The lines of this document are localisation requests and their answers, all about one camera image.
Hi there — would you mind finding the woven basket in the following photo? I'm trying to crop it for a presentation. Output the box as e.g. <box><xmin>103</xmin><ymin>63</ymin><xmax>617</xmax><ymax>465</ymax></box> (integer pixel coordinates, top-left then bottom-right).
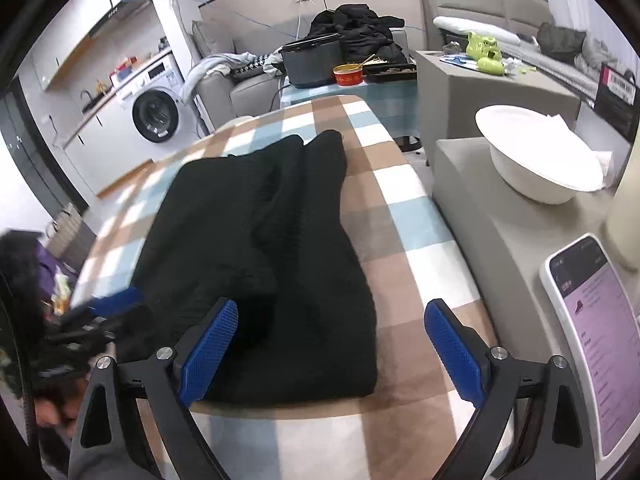
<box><xmin>46</xmin><ymin>203</ymin><xmax>96</xmax><ymax>271</ymax></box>

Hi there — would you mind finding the black box with pink label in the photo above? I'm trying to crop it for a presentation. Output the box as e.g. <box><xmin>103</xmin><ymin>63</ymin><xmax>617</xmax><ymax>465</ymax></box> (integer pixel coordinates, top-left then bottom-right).
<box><xmin>594</xmin><ymin>62</ymin><xmax>640</xmax><ymax>138</ymax></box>

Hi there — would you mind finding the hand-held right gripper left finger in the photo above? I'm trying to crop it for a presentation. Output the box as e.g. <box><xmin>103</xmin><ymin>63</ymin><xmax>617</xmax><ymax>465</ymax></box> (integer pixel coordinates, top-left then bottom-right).
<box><xmin>67</xmin><ymin>298</ymin><xmax>240</xmax><ymax>480</ymax></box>

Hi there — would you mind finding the green toy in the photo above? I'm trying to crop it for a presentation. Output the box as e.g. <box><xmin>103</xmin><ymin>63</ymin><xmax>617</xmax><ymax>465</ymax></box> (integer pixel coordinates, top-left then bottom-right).
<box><xmin>466</xmin><ymin>31</ymin><xmax>503</xmax><ymax>61</ymax></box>
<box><xmin>476</xmin><ymin>56</ymin><xmax>507</xmax><ymax>76</ymax></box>

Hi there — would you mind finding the dark glass door cabinet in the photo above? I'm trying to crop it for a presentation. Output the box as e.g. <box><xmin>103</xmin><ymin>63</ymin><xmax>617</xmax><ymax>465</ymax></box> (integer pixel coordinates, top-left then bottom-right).
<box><xmin>0</xmin><ymin>80</ymin><xmax>66</xmax><ymax>211</ymax></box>

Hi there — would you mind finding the white pillow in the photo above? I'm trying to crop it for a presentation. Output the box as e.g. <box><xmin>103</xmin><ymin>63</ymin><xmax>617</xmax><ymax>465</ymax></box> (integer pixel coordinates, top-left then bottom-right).
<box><xmin>432</xmin><ymin>15</ymin><xmax>536</xmax><ymax>46</ymax></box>

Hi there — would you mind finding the kitchen counter cabinet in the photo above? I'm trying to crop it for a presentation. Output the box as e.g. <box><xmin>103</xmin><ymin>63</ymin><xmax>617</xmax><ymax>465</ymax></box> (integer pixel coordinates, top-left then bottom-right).
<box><xmin>52</xmin><ymin>47</ymin><xmax>173</xmax><ymax>196</ymax></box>

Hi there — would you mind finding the black knit garment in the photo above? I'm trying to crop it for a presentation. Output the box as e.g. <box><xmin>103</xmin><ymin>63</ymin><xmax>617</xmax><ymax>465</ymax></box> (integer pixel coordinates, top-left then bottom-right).
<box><xmin>116</xmin><ymin>130</ymin><xmax>378</xmax><ymax>406</ymax></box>

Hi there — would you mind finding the black tray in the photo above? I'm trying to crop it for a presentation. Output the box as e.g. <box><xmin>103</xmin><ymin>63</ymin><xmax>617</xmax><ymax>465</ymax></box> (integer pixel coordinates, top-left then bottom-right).
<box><xmin>365</xmin><ymin>62</ymin><xmax>418</xmax><ymax>83</ymax></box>

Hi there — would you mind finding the light grey cloth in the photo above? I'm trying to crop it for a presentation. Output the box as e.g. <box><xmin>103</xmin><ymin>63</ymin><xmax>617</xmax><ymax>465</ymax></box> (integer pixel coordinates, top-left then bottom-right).
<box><xmin>181</xmin><ymin>52</ymin><xmax>261</xmax><ymax>106</ymax></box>

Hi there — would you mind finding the houndstooth cloth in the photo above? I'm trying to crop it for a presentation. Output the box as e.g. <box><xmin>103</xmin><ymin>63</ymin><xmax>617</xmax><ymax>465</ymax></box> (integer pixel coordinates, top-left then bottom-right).
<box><xmin>230</xmin><ymin>52</ymin><xmax>283</xmax><ymax>78</ymax></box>

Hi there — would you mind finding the pile of black clothes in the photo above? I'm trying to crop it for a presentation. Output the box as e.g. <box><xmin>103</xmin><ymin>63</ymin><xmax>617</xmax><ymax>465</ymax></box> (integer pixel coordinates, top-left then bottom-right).
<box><xmin>305</xmin><ymin>4</ymin><xmax>408</xmax><ymax>68</ymax></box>

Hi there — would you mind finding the grey cabinet with bowl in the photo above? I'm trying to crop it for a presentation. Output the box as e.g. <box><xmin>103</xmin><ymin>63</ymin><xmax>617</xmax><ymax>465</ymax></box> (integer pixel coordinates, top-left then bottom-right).
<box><xmin>432</xmin><ymin>137</ymin><xmax>640</xmax><ymax>480</ymax></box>

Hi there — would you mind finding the white smartphone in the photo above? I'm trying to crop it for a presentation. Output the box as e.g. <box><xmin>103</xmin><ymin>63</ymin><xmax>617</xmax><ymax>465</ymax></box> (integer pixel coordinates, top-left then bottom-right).
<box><xmin>539</xmin><ymin>233</ymin><xmax>640</xmax><ymax>461</ymax></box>

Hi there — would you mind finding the red bowl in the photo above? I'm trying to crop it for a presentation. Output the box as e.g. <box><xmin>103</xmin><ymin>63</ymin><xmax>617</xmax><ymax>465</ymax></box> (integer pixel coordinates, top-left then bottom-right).
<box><xmin>332</xmin><ymin>63</ymin><xmax>367</xmax><ymax>87</ymax></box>

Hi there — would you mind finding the person's left hand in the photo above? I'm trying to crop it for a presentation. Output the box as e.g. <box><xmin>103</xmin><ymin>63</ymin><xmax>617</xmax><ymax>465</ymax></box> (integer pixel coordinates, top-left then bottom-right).
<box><xmin>35</xmin><ymin>395</ymin><xmax>81</xmax><ymax>428</ymax></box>

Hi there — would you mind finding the checkered blanket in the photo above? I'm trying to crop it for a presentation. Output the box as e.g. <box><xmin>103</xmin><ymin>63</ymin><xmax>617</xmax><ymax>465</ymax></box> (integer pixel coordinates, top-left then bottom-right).
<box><xmin>70</xmin><ymin>94</ymin><xmax>516</xmax><ymax>480</ymax></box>

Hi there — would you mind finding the white bowl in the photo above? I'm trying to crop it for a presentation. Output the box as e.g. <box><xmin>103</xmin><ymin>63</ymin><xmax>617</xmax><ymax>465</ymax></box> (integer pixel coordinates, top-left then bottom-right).
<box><xmin>475</xmin><ymin>105</ymin><xmax>605</xmax><ymax>205</ymax></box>

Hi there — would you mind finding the dark grey pillow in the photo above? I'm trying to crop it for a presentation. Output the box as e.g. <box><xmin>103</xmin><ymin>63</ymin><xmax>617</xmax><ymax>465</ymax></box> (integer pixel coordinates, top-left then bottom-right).
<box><xmin>537</xmin><ymin>22</ymin><xmax>587</xmax><ymax>61</ymax></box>

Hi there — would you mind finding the table with teal cloth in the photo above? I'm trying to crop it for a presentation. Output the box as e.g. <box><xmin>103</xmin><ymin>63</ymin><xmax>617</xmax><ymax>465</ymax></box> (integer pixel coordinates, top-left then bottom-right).
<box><xmin>280</xmin><ymin>80</ymin><xmax>421</xmax><ymax>141</ymax></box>

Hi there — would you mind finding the white bottle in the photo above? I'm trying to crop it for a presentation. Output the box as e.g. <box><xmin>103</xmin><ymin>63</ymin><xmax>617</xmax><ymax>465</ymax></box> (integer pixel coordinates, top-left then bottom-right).
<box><xmin>605</xmin><ymin>160</ymin><xmax>640</xmax><ymax>268</ymax></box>

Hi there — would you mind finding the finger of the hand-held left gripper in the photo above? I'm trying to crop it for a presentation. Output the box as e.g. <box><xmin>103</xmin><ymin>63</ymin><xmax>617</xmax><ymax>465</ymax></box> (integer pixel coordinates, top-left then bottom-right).
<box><xmin>47</xmin><ymin>310</ymin><xmax>153</xmax><ymax>348</ymax></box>
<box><xmin>65</xmin><ymin>287</ymin><xmax>146</xmax><ymax>318</ymax></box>

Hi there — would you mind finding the white washing machine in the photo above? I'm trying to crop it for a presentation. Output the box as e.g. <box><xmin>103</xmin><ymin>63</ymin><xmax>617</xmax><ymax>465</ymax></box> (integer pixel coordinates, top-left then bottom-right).
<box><xmin>112</xmin><ymin>52</ymin><xmax>206</xmax><ymax>148</ymax></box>

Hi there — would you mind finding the grey upholstered bed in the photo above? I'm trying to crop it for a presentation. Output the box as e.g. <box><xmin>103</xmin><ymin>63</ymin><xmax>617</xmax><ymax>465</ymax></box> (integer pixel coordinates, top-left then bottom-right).
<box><xmin>420</xmin><ymin>0</ymin><xmax>640</xmax><ymax>111</ymax></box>

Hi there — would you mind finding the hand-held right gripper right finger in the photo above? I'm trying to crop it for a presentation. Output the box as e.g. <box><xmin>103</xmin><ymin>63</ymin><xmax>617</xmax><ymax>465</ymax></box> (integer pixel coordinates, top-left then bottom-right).
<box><xmin>424</xmin><ymin>298</ymin><xmax>601</xmax><ymax>480</ymax></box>

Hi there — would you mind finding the purple bag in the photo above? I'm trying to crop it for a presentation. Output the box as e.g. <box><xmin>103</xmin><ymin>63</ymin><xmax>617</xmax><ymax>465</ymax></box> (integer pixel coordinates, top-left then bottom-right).
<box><xmin>35</xmin><ymin>247</ymin><xmax>61</xmax><ymax>291</ymax></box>

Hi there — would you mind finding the grey sofa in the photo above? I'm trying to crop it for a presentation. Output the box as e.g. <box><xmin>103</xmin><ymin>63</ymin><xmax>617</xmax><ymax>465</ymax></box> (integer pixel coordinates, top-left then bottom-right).
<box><xmin>192</xmin><ymin>15</ymin><xmax>426</xmax><ymax>126</ymax></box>

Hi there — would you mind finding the white wall cupboard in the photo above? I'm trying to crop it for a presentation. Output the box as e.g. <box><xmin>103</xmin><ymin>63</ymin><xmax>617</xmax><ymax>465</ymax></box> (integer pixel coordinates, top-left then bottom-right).
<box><xmin>30</xmin><ymin>0</ymin><xmax>151</xmax><ymax>91</ymax></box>

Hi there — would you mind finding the grey cabinet with toys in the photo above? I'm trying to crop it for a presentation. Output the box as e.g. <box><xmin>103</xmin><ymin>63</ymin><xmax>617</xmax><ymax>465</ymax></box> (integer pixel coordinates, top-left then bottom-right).
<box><xmin>415</xmin><ymin>50</ymin><xmax>583</xmax><ymax>166</ymax></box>

